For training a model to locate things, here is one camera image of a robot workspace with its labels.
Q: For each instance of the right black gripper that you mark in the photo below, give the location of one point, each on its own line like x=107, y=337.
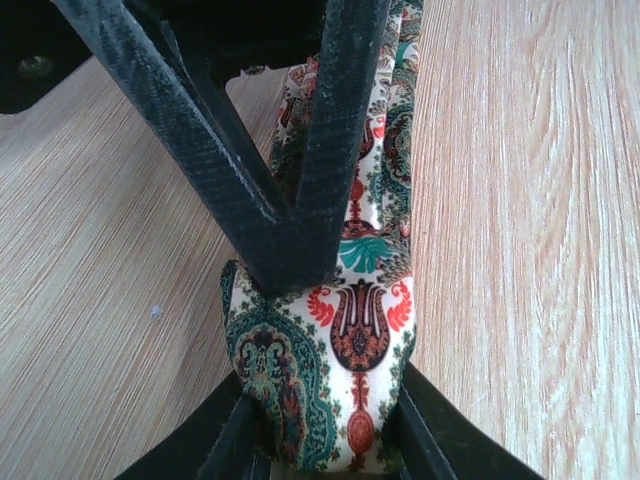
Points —
x=39, y=48

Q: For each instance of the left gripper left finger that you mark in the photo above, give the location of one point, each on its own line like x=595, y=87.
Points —
x=217, y=441

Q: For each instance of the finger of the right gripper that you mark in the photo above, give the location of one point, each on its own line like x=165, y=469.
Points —
x=287, y=242

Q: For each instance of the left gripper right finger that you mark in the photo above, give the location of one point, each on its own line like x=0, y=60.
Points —
x=436, y=441

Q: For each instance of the floral patterned tie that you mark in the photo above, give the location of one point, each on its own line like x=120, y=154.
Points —
x=325, y=364

